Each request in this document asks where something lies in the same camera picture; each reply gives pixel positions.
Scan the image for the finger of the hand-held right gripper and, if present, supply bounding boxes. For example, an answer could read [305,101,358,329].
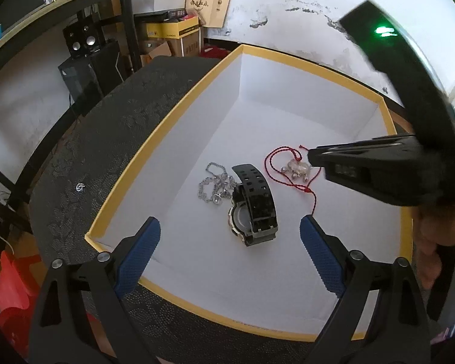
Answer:
[307,134,420,207]

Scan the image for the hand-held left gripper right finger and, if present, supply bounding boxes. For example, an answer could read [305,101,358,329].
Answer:
[299,214,431,364]

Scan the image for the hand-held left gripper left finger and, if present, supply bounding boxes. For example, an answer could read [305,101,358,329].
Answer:
[28,216,162,364]

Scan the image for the red string bracelet silver charms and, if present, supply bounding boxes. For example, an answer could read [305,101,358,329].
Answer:
[265,144,323,215]

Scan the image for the black wrist watch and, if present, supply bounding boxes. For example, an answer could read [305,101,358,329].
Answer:
[227,163,279,247]

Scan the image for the silver chain necklace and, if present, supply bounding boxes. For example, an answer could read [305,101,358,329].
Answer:
[198,162,236,205]

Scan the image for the yellow cardboard box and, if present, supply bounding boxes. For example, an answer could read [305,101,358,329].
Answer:
[84,43,414,344]

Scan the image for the person's right hand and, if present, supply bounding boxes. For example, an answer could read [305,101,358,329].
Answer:
[413,204,455,291]

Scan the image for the red plastic bag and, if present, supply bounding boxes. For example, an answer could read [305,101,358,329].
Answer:
[0,250,42,334]

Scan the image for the black computer case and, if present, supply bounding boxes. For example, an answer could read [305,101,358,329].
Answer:
[58,40,124,103]

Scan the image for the red cloth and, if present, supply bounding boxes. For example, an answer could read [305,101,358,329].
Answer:
[200,45,232,59]

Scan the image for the brown cardboard carton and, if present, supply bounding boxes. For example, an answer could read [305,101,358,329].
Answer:
[140,38,201,69]

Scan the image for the kraft paper bag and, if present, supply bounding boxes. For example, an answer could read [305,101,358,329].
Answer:
[185,0,232,28]

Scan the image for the black speaker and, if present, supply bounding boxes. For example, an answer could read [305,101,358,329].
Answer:
[62,17,103,58]

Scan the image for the yellow black carton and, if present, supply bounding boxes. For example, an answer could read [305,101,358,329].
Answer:
[138,17,201,42]

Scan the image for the black frame desk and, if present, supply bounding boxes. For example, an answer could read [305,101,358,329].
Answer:
[0,0,156,236]

